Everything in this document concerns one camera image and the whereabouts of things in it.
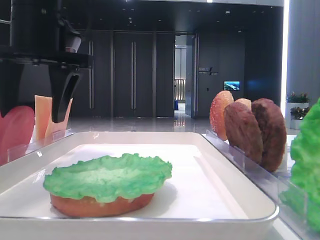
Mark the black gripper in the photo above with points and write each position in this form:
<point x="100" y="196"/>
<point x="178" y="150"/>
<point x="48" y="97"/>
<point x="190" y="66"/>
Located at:
<point x="40" y="34"/>

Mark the orange cheese slice outer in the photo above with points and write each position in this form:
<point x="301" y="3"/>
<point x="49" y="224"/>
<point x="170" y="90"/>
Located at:
<point x="43" y="109"/>

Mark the orange cheese slice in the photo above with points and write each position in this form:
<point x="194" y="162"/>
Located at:
<point x="43" y="109"/>
<point x="61" y="126"/>

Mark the red tomato slice outer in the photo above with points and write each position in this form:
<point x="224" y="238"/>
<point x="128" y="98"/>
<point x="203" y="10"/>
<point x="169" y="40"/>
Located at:
<point x="16" y="130"/>

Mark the orange cheese slice inner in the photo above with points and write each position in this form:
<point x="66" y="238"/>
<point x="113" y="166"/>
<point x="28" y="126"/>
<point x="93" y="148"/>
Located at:
<point x="61" y="126"/>

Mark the green lettuce leaf on tray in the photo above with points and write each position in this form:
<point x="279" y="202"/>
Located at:
<point x="108" y="177"/>

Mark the bun bottom under lettuce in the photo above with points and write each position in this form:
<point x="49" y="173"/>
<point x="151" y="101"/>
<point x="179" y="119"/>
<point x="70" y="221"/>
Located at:
<point x="89" y="207"/>

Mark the brown meat patty inner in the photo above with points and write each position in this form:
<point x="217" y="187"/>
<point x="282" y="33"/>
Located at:
<point x="242" y="130"/>

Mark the dark brown meat patty outer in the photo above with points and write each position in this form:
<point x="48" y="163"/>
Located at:
<point x="273" y="132"/>

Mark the green lettuce leaf standing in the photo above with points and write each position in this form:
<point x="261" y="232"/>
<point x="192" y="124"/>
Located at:
<point x="306" y="162"/>

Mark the dark double door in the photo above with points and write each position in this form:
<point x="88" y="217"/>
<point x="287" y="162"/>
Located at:
<point x="132" y="74"/>

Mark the sesame bun top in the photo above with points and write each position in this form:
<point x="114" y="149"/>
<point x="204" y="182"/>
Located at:
<point x="216" y="114"/>

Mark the white rectangular tray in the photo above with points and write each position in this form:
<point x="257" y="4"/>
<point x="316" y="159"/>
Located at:
<point x="207" y="197"/>

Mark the bun slice back right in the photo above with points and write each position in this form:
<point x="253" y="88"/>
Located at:
<point x="246" y="102"/>

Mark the potted plants in planter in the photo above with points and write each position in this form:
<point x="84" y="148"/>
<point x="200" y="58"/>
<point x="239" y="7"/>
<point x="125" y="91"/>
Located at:
<point x="297" y="106"/>

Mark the clear acrylic left rack rail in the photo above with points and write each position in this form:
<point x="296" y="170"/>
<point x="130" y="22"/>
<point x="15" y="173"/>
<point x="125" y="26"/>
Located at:
<point x="37" y="145"/>

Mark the clear acrylic rack rail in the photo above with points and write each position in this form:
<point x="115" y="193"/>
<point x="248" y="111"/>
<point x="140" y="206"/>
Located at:
<point x="288" y="225"/>
<point x="37" y="145"/>

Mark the small wall screen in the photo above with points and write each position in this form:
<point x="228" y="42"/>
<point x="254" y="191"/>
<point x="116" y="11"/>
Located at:
<point x="231" y="85"/>

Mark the clear acrylic right rack rail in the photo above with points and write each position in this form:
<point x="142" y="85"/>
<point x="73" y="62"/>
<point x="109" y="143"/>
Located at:
<point x="288" y="225"/>

